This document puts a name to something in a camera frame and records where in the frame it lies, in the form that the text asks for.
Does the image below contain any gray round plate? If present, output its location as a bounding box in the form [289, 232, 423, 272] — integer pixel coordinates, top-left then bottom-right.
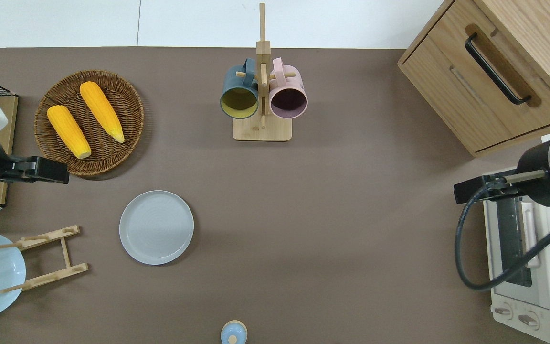
[119, 190, 195, 266]

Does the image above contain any short yellow corn cob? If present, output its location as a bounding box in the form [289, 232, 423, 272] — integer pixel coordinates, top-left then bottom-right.
[47, 105, 92, 160]

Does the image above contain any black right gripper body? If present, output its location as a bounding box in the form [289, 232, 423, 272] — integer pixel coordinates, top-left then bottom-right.
[454, 174, 524, 206]

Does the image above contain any bamboo plate rack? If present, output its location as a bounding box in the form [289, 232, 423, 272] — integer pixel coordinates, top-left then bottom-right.
[0, 226, 89, 294]

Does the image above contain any pink mug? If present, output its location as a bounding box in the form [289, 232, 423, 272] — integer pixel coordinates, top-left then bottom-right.
[269, 57, 308, 119]

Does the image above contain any white oven door handle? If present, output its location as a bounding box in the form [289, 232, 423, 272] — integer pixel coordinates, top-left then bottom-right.
[520, 201, 541, 269]

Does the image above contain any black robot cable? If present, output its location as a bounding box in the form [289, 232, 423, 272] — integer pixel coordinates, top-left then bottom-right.
[455, 184, 550, 292]

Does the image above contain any round wicker basket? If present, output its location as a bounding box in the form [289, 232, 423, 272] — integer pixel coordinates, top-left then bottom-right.
[34, 70, 145, 176]

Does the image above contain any blue bottle with wooden lid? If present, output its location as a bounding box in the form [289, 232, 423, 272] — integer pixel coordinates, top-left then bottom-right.
[221, 320, 248, 344]

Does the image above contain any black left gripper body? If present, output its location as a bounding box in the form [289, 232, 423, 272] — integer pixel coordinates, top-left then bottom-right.
[0, 155, 71, 185]

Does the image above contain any dark blue mug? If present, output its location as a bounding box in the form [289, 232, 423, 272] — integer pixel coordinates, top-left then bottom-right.
[220, 58, 260, 120]

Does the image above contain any wooden cabinet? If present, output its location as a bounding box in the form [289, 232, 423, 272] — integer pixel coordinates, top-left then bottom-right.
[397, 0, 550, 158]

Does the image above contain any small wooden block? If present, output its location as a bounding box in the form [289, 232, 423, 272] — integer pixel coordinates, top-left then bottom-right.
[233, 2, 297, 142]

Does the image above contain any long yellow corn cob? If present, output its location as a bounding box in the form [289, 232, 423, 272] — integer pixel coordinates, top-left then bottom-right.
[79, 81, 126, 144]

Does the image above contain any white toaster oven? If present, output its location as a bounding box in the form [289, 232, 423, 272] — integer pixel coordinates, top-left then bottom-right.
[483, 167, 550, 344]

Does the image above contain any black cabinet handle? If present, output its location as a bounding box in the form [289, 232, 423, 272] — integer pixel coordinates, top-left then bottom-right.
[465, 32, 532, 106]

